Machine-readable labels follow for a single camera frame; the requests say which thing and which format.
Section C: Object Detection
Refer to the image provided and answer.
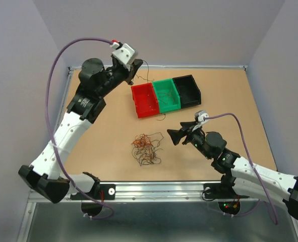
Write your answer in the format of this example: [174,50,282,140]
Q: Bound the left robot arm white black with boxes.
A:
[18,57,143,204]

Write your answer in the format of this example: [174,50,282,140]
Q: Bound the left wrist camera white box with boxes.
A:
[110,40,138,69]

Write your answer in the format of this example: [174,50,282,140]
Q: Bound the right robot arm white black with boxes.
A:
[167,122,298,220]

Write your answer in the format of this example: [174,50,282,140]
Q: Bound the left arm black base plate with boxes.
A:
[84,183,116,201]

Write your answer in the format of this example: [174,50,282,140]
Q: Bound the green plastic bin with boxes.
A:
[152,79,181,113]

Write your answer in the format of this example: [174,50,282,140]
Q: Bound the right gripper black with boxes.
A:
[166,120,212,160]

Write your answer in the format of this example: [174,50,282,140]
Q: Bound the black wire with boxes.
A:
[135,59,152,84]

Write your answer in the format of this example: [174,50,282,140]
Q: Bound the black plastic bin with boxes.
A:
[173,75,202,109]

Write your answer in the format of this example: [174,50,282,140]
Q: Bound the red plastic bin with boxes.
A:
[131,83,160,118]

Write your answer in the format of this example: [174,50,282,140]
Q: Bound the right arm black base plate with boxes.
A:
[199,183,249,201]

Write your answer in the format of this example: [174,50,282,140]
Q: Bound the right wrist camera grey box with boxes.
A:
[192,110,209,131]

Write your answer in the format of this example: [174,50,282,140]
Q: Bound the aluminium table edge frame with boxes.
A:
[17,66,248,242]

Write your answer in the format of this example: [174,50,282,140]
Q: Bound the aluminium mounting rail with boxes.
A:
[27,179,298,202]

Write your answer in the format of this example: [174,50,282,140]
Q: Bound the orange grey black wires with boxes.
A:
[130,131,164,167]

